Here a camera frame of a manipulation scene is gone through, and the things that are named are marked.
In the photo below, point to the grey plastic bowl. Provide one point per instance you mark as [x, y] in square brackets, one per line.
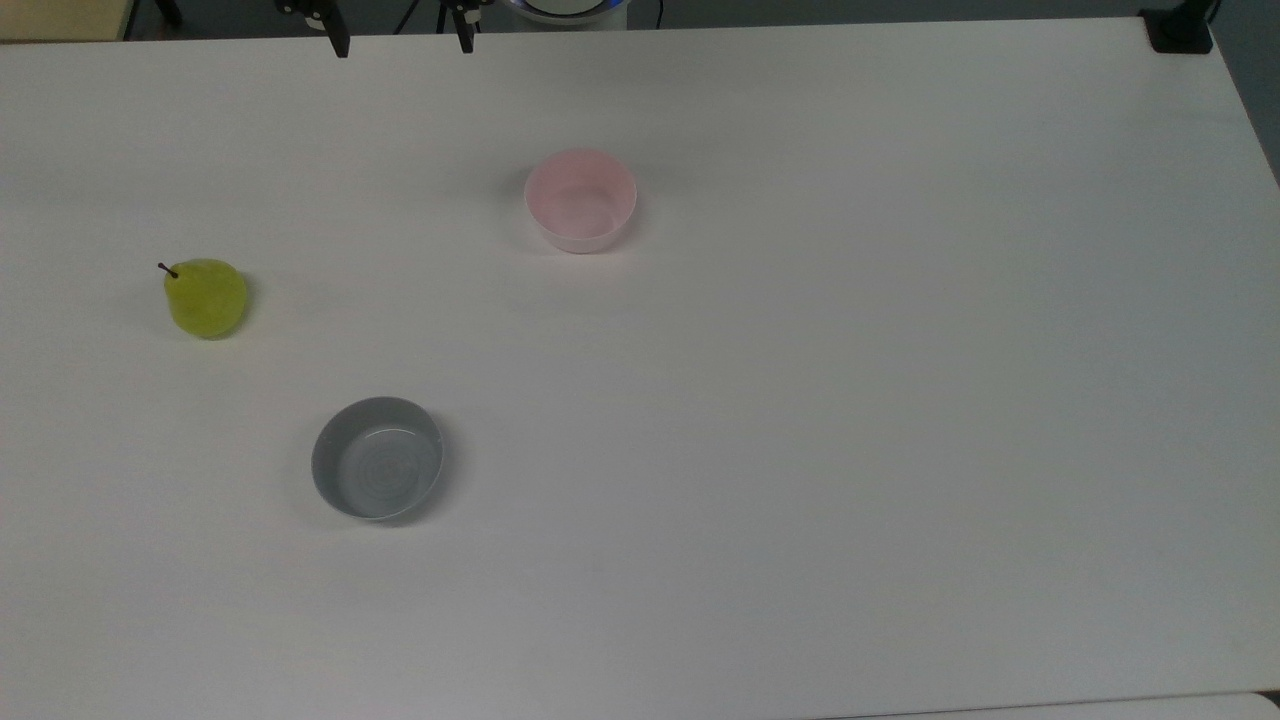
[377, 462]

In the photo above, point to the yellow-green pear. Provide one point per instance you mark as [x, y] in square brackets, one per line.
[205, 302]

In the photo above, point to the beige cabinet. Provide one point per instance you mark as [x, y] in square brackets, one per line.
[60, 18]

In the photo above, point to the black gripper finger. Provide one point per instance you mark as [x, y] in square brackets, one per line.
[463, 30]
[337, 35]

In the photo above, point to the pink plastic bowl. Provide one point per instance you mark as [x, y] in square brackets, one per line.
[580, 202]

